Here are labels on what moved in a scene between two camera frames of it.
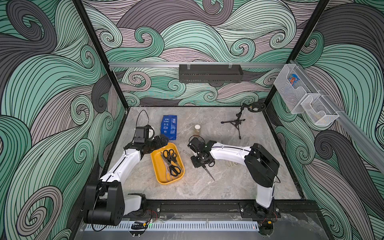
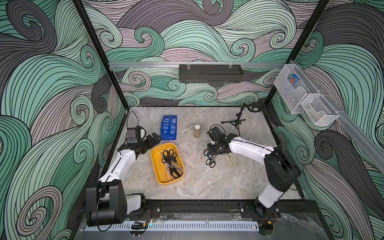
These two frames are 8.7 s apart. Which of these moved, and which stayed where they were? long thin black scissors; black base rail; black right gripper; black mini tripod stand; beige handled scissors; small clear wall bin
Moved: long thin black scissors; black right gripper
Stayed: black mini tripod stand; beige handled scissors; black base rail; small clear wall bin
